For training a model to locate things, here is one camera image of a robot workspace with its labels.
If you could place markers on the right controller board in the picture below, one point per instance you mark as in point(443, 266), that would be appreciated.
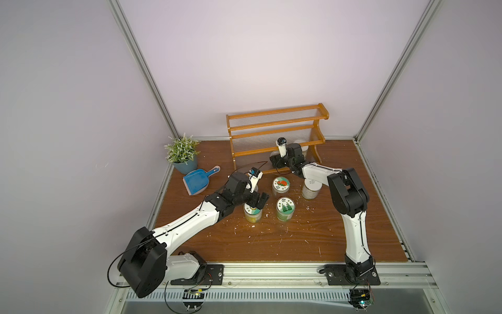
point(361, 299)

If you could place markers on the potted green plant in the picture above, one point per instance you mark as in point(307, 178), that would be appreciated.
point(182, 154)

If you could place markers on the green leaf lid jar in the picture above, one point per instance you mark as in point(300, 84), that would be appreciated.
point(285, 208)

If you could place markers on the strawberry lid jar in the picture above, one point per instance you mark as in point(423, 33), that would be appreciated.
point(280, 186)

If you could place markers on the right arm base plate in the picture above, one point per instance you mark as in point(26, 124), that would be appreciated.
point(344, 274)

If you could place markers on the left controller board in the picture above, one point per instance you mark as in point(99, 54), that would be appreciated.
point(193, 299)

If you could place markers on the white lid jar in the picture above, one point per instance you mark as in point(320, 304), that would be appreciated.
point(311, 189)

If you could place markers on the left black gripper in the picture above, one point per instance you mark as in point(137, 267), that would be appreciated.
point(261, 202)

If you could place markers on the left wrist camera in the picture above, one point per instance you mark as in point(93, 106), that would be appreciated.
point(254, 176)

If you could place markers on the sunflower lid jar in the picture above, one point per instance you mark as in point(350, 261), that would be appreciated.
point(252, 215)

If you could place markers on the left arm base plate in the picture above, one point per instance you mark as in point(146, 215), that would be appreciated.
point(208, 274)

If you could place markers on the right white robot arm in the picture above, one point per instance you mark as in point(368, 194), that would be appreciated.
point(349, 197)

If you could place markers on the green label white-lid jar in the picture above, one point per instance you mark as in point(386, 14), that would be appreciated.
point(303, 148)

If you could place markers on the aluminium front rail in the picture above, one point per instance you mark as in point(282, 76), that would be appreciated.
point(292, 281)

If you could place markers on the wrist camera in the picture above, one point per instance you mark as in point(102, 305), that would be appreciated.
point(254, 176)
point(282, 146)

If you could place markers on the blue dustpan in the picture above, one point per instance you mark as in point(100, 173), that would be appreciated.
point(197, 181)

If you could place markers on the wooden three-tier shelf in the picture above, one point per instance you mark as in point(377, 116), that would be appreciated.
point(253, 136)

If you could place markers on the controller board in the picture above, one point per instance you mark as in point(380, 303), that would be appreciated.
point(193, 299)
point(361, 299)

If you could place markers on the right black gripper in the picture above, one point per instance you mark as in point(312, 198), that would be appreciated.
point(280, 160)

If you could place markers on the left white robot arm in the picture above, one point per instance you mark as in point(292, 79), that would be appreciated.
point(150, 258)

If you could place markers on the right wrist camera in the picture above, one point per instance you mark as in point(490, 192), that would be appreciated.
point(282, 146)

